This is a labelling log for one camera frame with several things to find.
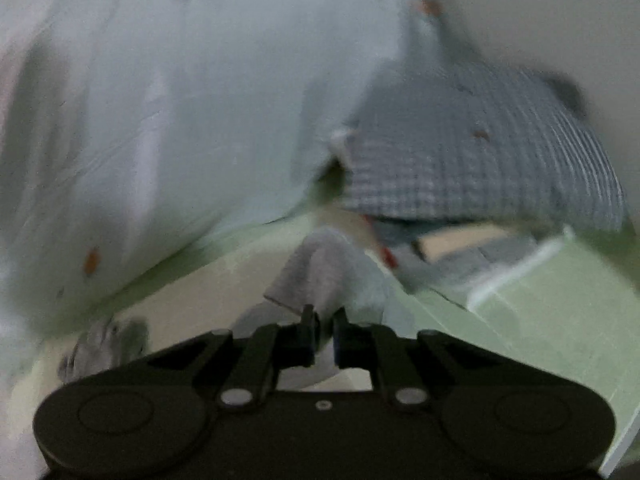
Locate green bed sheet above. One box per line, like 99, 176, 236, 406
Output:
0, 205, 640, 479

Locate beige grey folded clothes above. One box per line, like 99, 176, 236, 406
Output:
364, 214, 553, 292

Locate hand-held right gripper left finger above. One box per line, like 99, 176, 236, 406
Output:
149, 305, 318, 412

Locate grey garment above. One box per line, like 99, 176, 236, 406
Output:
234, 227, 417, 392

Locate grey patterned cloth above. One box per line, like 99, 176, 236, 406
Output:
57, 316, 152, 387

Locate blue checkered pillow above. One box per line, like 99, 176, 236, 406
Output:
329, 62, 632, 235

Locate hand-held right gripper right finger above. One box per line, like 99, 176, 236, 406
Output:
332, 307, 502, 413

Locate light blue printed quilt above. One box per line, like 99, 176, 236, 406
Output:
0, 0, 451, 341

